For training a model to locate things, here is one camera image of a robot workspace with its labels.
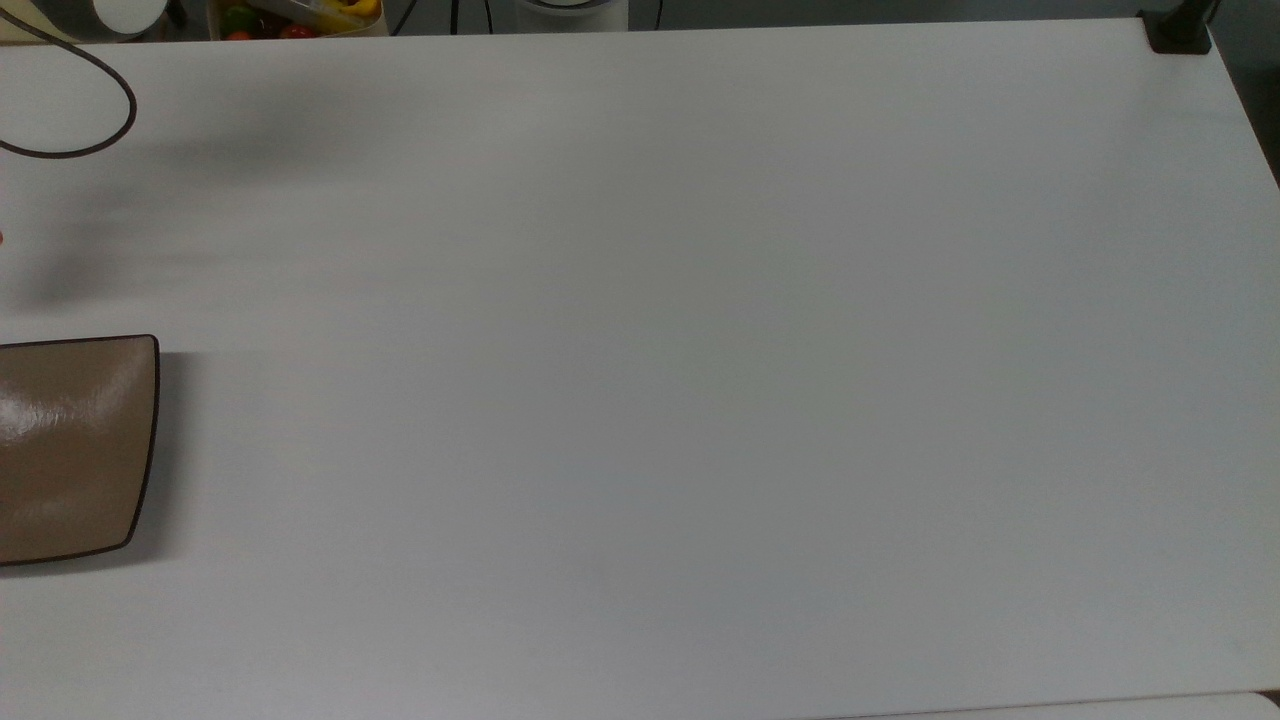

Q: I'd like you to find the box of toy fruit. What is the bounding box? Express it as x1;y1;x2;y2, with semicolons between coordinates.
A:
206;0;390;41

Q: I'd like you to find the black table clamp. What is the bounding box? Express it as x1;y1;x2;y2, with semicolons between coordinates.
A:
1138;0;1223;55

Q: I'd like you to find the thin dark arm cable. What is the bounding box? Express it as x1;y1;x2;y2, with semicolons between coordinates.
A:
0;8;138;160

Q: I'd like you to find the square brown ceramic plate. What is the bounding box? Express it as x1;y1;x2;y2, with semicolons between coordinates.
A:
0;334;161;568

